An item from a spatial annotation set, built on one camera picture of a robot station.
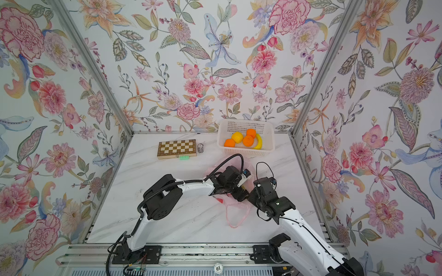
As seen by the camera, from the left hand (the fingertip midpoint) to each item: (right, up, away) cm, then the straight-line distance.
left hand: (248, 191), depth 90 cm
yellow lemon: (-4, +30, +20) cm, 36 cm away
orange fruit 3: (-9, +26, +21) cm, 34 cm away
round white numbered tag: (-15, -24, -24) cm, 37 cm away
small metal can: (-27, +23, +17) cm, 39 cm away
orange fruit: (+7, +34, +26) cm, 43 cm away
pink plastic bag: (-12, -2, -7) cm, 14 cm away
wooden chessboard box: (-45, +22, +19) cm, 53 cm away
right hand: (0, +1, -7) cm, 7 cm away
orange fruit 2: (+3, +27, +21) cm, 34 cm away
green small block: (-37, +17, +16) cm, 44 cm away
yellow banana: (+10, +24, +20) cm, 32 cm away
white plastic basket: (-10, +37, +28) cm, 47 cm away
